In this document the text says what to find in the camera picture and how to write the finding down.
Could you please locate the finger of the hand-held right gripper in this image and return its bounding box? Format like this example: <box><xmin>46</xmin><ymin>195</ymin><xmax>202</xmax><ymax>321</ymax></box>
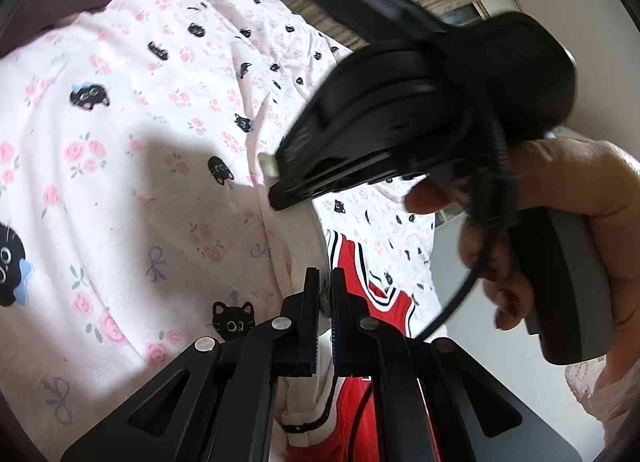
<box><xmin>268</xmin><ymin>151</ymin><xmax>427</xmax><ymax>211</ymax></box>

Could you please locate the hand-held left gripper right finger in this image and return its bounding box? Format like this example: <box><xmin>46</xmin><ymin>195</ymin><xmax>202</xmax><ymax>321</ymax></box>
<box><xmin>329</xmin><ymin>267</ymin><xmax>585</xmax><ymax>462</ymax></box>

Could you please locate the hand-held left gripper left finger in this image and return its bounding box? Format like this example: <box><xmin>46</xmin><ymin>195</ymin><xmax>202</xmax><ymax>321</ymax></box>
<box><xmin>60</xmin><ymin>267</ymin><xmax>321</xmax><ymax>462</ymax></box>

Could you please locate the red and white jacket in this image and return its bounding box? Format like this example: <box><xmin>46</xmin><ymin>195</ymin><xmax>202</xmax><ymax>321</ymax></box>
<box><xmin>260</xmin><ymin>197</ymin><xmax>419</xmax><ymax>462</ymax></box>

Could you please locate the person's right hand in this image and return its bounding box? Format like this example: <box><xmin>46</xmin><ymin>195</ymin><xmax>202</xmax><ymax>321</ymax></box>
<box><xmin>405</xmin><ymin>136</ymin><xmax>640</xmax><ymax>359</ymax></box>

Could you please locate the floral cat print bed sheet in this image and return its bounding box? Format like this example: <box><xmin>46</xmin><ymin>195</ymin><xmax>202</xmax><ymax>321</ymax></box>
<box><xmin>0</xmin><ymin>0</ymin><xmax>437</xmax><ymax>462</ymax></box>

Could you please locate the person's pink clothing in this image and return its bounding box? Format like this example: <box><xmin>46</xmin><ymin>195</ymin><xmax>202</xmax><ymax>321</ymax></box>
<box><xmin>565</xmin><ymin>356</ymin><xmax>640</xmax><ymax>449</ymax></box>

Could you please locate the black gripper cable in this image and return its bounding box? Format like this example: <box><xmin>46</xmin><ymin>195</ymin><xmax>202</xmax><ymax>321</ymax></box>
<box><xmin>414</xmin><ymin>215</ymin><xmax>507</xmax><ymax>343</ymax></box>

